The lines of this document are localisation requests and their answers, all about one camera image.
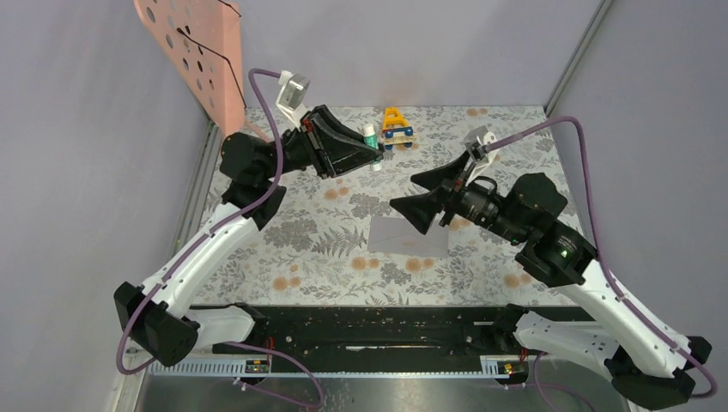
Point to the green white glue stick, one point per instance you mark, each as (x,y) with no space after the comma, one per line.
(371,141)

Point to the pink perforated music stand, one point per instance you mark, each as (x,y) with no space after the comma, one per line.
(202,39)

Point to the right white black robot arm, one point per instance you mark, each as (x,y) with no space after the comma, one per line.
(646,361)

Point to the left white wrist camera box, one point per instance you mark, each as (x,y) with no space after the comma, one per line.
(289,101)

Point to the grey lavender envelope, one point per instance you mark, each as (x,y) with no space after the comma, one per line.
(397,236)

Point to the yellow blue toy car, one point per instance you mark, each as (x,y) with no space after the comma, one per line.
(395,130)

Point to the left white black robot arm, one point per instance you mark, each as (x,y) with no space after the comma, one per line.
(158,314)

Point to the white slotted cable duct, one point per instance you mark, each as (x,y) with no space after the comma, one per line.
(255,368)

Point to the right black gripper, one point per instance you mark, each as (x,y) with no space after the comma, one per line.
(419,209)

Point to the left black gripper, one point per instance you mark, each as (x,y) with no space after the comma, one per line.
(336,148)

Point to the floral patterned table mat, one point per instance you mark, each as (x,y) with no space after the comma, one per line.
(315,250)

